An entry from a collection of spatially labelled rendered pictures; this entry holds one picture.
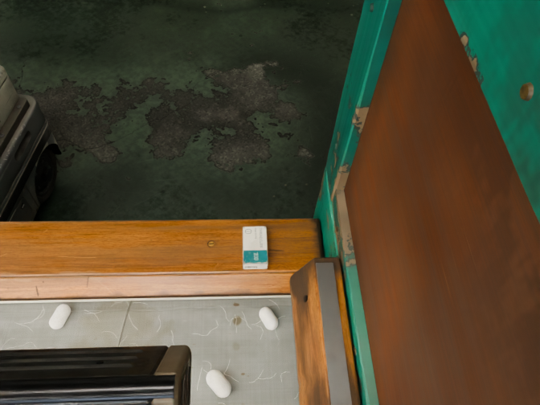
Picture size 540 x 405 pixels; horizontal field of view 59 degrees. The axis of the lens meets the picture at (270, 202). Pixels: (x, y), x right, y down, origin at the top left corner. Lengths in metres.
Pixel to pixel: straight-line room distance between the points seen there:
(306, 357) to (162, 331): 0.21
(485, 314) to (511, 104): 0.12
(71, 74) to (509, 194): 2.06
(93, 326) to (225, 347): 0.18
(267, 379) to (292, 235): 0.21
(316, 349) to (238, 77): 1.66
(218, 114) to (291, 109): 0.29
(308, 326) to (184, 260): 0.22
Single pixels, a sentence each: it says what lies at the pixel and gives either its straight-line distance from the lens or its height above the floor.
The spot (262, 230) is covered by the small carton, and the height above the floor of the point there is 0.79.
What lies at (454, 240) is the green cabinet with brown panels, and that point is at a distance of 0.34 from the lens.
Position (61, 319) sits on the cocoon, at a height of 0.76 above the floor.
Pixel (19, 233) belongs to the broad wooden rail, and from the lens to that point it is 0.78.
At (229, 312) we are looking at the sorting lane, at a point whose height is 0.74.
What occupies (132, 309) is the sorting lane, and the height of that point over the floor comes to 0.74.
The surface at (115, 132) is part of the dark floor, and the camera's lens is 1.93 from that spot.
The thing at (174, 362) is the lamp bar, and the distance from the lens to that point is 0.30.
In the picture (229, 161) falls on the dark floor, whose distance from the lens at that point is 1.78.
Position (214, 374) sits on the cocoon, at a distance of 0.64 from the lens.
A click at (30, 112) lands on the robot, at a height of 0.34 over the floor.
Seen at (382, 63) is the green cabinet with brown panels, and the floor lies 1.08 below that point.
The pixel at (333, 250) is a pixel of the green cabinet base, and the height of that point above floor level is 0.82.
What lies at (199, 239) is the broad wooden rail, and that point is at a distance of 0.71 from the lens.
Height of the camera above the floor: 1.38
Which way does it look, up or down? 55 degrees down
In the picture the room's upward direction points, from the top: 5 degrees clockwise
